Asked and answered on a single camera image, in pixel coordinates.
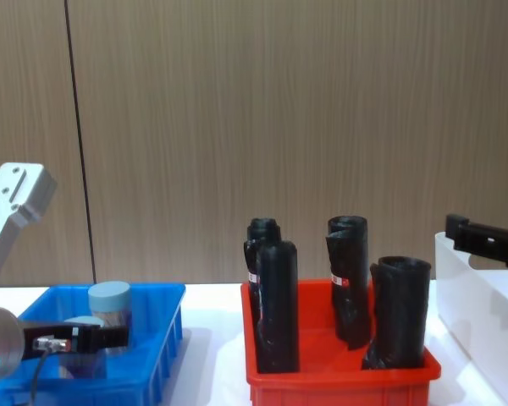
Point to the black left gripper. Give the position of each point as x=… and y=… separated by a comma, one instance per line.
x=46, y=332

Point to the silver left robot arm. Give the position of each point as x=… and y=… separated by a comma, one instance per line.
x=8, y=211

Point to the blue plastic bin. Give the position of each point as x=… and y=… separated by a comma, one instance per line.
x=152, y=338

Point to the white plastic bin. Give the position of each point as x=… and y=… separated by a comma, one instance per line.
x=478, y=308

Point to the black bag roll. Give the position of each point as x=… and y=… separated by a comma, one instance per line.
x=279, y=304
x=262, y=230
x=349, y=304
x=400, y=313

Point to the red plastic bin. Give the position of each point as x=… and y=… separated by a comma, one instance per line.
x=338, y=376

